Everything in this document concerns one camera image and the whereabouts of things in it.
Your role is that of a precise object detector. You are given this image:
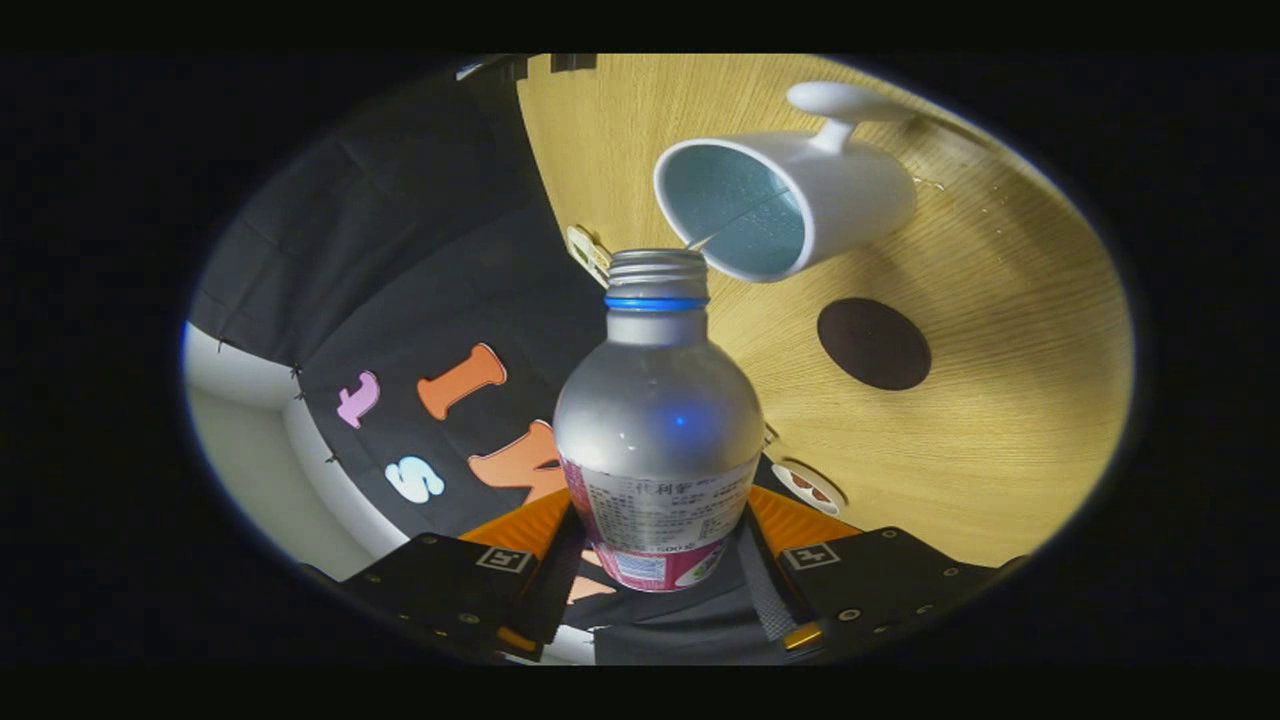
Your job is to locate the white divided condiment dish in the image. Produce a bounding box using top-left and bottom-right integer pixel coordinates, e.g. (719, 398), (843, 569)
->
(565, 224), (613, 289)

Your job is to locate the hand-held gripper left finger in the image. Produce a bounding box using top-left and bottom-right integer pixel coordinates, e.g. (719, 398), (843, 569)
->
(338, 488), (591, 663)

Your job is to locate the silver bottle with red label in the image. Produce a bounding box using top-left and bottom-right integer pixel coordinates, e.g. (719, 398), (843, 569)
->
(552, 249), (766, 594)

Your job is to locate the white cup with blue inside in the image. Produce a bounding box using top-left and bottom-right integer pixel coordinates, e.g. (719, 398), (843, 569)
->
(653, 81), (918, 284)

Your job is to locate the wooden table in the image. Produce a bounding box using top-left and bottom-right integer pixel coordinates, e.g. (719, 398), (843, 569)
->
(515, 55), (1136, 571)

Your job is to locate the white round plate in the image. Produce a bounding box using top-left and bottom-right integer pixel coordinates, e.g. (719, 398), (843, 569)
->
(770, 460), (846, 518)

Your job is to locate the dark brown round coaster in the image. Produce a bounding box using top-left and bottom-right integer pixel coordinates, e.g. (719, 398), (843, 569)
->
(816, 297), (933, 392)

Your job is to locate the black backdrop cloth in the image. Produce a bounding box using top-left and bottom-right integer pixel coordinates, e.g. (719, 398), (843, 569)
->
(188, 60), (801, 666)

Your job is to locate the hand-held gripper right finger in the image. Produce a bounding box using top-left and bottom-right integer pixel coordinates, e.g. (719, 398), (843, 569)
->
(735, 485), (1031, 661)

